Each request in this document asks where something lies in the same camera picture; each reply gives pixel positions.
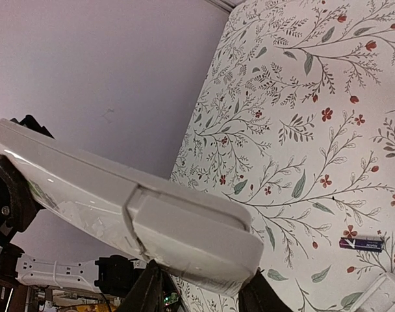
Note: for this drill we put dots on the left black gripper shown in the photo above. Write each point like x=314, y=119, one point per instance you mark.
x=17, y=205

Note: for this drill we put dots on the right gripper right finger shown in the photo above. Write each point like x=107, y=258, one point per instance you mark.
x=259, y=296

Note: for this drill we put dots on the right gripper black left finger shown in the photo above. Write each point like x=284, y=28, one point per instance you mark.
x=153, y=291

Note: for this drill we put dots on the white remote with screen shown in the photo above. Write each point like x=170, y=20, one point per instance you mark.
x=202, y=238

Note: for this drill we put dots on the purple black AA battery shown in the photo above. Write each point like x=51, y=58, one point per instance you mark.
x=361, y=245

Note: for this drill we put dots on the plain white remote control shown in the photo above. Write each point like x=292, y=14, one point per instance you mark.
x=379, y=297

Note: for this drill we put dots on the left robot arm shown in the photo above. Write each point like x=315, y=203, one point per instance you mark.
x=114, y=275

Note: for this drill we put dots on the floral patterned table mat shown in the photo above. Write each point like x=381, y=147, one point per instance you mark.
x=296, y=123

